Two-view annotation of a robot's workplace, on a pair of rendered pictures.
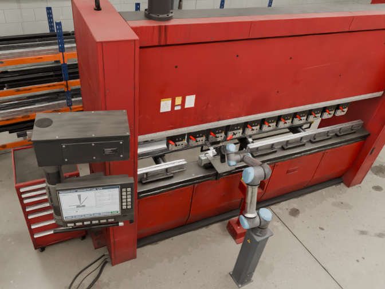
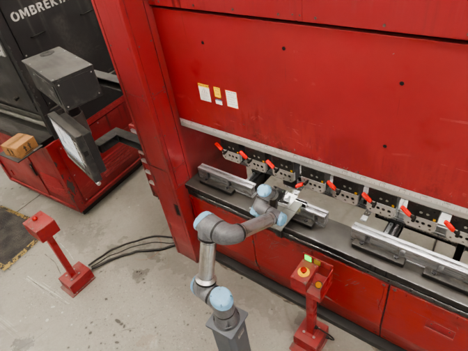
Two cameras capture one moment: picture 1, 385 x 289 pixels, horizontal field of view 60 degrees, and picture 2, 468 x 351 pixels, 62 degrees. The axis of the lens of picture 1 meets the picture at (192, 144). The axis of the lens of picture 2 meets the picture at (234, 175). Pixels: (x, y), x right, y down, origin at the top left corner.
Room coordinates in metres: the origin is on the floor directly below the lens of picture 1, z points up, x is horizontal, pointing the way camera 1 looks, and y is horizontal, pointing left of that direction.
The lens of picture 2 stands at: (1.66, -1.86, 2.77)
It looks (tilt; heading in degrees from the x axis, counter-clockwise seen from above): 40 degrees down; 73
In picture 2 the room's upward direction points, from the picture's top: 9 degrees counter-clockwise
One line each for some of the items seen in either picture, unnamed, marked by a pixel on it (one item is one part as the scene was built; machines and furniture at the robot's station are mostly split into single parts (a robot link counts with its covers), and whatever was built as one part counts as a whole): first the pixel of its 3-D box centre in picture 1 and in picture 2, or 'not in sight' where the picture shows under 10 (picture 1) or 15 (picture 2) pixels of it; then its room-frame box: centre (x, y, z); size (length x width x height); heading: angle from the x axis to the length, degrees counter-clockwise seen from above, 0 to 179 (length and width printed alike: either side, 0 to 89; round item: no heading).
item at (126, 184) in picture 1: (97, 199); (79, 144); (1.39, 0.55, 1.42); 0.45 x 0.12 x 0.36; 109
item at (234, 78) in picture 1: (287, 77); (414, 125); (2.86, -0.78, 1.74); 3.00 x 0.08 x 0.80; 120
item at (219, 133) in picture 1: (215, 131); (285, 166); (2.52, -0.19, 1.26); 0.15 x 0.09 x 0.17; 120
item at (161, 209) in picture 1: (256, 182); (377, 299); (2.82, -0.80, 0.42); 3.00 x 0.21 x 0.83; 120
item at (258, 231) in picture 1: (260, 226); (225, 313); (1.85, -0.67, 0.82); 0.15 x 0.15 x 0.10
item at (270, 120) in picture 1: (267, 121); (384, 198); (2.82, -0.71, 1.26); 0.15 x 0.09 x 0.17; 120
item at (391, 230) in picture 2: (240, 134); (401, 214); (3.16, -0.54, 0.81); 0.64 x 0.08 x 0.14; 30
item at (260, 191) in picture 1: (252, 184); (311, 277); (2.41, -0.65, 0.75); 0.20 x 0.16 x 0.18; 120
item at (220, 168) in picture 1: (220, 161); (279, 212); (2.40, -0.29, 1.00); 0.26 x 0.18 x 0.01; 30
